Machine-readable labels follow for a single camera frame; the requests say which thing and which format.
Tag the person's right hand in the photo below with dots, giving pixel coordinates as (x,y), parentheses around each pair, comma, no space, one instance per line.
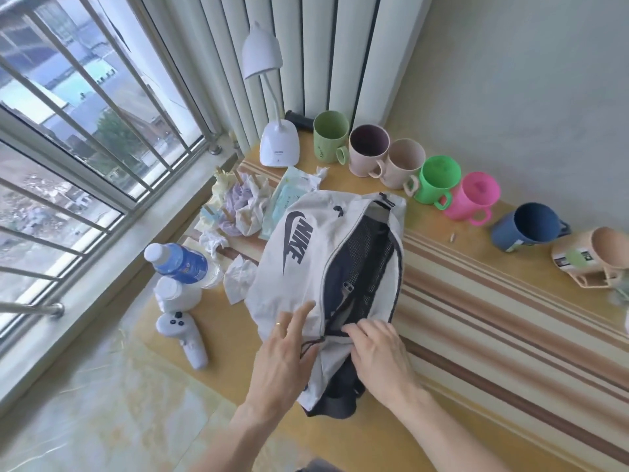
(383,361)

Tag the person's left hand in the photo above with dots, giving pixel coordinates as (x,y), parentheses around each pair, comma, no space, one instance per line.
(280,368)

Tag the person's right fingers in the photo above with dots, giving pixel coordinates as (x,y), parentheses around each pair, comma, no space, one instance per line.
(357,330)

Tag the white and black sling bag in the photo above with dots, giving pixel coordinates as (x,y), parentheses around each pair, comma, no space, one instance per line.
(304,250)

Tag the person's right forearm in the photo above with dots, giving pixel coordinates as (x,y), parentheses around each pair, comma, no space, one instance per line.
(442,432)

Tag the person's left forearm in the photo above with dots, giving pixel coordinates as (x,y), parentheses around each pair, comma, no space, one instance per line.
(236,437)

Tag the crumpled white tissue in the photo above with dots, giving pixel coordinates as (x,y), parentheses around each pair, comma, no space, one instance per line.
(214,242)
(240,280)

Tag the yellow striped tablecloth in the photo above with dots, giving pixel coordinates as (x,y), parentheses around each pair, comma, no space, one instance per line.
(491,314)

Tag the pale blue wet wipes pack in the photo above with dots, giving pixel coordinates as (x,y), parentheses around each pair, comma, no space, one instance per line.
(287,196)

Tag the bright green mug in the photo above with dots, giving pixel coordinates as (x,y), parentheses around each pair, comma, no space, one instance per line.
(435,186)

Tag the plain beige mug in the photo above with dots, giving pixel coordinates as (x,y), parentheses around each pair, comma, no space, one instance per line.
(399,171)

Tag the pink mug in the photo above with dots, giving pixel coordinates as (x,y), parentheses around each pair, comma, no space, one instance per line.
(467,201)

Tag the purple and yellow cloth bunch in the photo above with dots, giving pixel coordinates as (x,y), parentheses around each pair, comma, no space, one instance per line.
(241,206)

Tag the beige mug with purple inside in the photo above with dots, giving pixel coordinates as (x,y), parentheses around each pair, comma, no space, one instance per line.
(362,157)

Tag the white handheld controller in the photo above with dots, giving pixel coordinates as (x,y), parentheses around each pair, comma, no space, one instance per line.
(184,336)

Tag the plastic bottle with blue label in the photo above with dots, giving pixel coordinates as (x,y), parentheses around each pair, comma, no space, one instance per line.
(184,265)

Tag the dark blue mug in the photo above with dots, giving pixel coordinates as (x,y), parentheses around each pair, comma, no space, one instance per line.
(516,233)

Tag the white plastic bottle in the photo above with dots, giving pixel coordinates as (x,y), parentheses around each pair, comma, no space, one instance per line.
(174,294)

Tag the pale green mug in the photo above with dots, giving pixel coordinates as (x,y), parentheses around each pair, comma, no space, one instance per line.
(330,137)

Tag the white desk lamp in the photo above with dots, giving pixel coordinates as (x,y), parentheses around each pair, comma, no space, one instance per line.
(278,142)

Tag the black cylindrical object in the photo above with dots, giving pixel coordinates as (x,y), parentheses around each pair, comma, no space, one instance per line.
(299,120)

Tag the beige mug with label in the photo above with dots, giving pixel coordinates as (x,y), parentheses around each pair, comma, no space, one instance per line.
(575,260)

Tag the white vertical curtain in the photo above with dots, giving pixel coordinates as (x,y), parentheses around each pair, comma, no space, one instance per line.
(314,58)

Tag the metal window guard bars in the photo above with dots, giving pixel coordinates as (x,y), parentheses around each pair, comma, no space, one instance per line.
(118,112)

